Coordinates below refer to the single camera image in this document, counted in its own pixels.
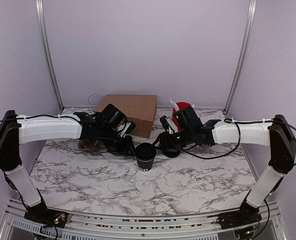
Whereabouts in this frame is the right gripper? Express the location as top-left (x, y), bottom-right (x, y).
top-left (152, 127), bottom-right (194, 152)

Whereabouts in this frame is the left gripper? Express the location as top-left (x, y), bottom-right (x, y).
top-left (98, 126), bottom-right (138, 156)

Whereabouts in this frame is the black paper coffee cup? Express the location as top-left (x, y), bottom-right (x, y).
top-left (137, 158), bottom-right (154, 172)

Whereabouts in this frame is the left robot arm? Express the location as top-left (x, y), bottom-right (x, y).
top-left (0, 104), bottom-right (136, 228)

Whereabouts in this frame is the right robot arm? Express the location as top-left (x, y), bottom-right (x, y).
top-left (153, 106), bottom-right (296, 229)

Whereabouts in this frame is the white stirrer left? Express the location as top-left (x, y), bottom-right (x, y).
top-left (170, 98), bottom-right (180, 111)

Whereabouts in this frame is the stacked black paper cup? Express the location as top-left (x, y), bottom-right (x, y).
top-left (203, 143), bottom-right (215, 147)

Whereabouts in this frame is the red cylindrical holder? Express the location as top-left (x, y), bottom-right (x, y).
top-left (172, 101), bottom-right (193, 132)

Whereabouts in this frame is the brown paper bag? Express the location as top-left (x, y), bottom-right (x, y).
top-left (94, 94), bottom-right (157, 139)

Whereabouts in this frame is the cardboard cup carrier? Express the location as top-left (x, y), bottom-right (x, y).
top-left (78, 139), bottom-right (98, 152)

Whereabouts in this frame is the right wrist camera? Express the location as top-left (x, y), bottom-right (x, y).
top-left (160, 115), bottom-right (175, 134)

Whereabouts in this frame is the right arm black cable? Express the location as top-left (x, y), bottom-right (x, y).
top-left (182, 118), bottom-right (296, 166)

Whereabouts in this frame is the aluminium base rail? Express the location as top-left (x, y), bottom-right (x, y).
top-left (0, 199), bottom-right (289, 240)

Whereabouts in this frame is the right aluminium frame post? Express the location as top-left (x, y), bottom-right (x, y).
top-left (223, 0), bottom-right (258, 115)

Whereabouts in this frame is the aluminium frame post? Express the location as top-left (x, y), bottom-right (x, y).
top-left (223, 0), bottom-right (258, 115)
top-left (35, 0), bottom-right (64, 113)

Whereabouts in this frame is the left aluminium frame post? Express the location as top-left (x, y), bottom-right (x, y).
top-left (35, 0), bottom-right (64, 113)

